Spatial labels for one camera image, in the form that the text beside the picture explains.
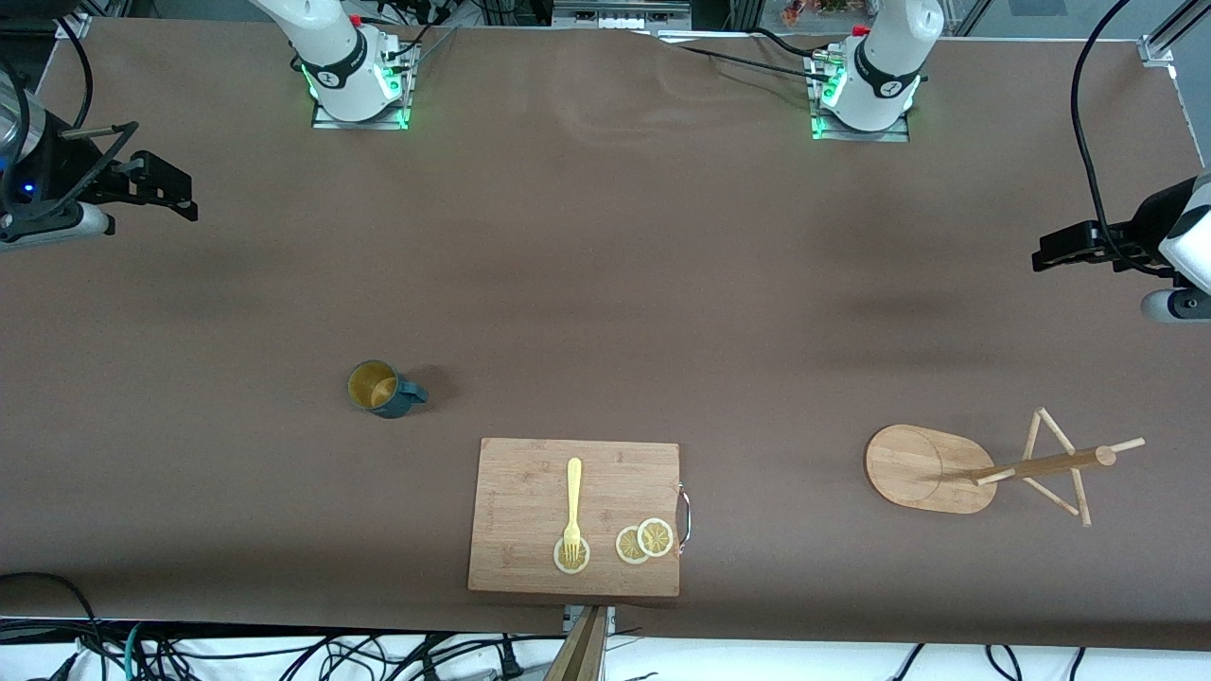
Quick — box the teal cup with yellow inside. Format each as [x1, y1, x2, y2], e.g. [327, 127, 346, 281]
[347, 359, 430, 420]

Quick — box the wooden cup rack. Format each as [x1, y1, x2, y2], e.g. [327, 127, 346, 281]
[864, 407, 1147, 528]

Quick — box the colourful toy pile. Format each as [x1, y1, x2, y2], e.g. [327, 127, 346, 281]
[781, 0, 855, 26]

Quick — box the grey power strip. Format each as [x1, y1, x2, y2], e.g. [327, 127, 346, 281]
[552, 0, 693, 31]

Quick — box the yellow plastic fork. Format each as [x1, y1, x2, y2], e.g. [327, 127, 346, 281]
[562, 458, 584, 561]

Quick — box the wooden strip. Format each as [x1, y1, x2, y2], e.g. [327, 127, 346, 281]
[544, 605, 608, 681]

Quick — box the aluminium frame profile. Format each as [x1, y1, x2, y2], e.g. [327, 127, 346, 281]
[1138, 0, 1211, 69]

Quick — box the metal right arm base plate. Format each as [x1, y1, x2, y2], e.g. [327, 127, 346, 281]
[312, 43, 417, 131]

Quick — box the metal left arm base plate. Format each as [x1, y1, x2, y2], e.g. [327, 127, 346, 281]
[809, 52, 911, 143]

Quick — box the black right base cable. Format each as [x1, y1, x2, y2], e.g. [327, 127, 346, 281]
[378, 0, 460, 67]

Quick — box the black cable on table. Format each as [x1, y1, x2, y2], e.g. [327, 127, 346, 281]
[653, 36, 834, 86]
[750, 26, 843, 65]

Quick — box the black looped floor cable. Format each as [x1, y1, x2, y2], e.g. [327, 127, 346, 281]
[0, 572, 100, 681]

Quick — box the bamboo cutting board with handle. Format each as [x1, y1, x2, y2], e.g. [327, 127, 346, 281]
[467, 437, 692, 599]

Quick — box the small metal bracket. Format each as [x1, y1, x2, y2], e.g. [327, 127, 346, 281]
[563, 605, 618, 637]

